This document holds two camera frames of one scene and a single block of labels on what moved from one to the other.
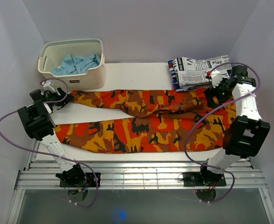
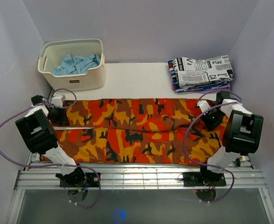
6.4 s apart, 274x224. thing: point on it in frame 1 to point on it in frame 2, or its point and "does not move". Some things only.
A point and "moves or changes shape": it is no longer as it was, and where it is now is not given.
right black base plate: [193, 179] does not move
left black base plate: [90, 181] does not move
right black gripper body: [222, 94] to [213, 118]
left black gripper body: [53, 96] to [57, 115]
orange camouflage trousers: [161, 121] moves or changes shape
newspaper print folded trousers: [190, 72] does not move
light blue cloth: [72, 65] does not move
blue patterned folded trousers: [175, 81] does not move
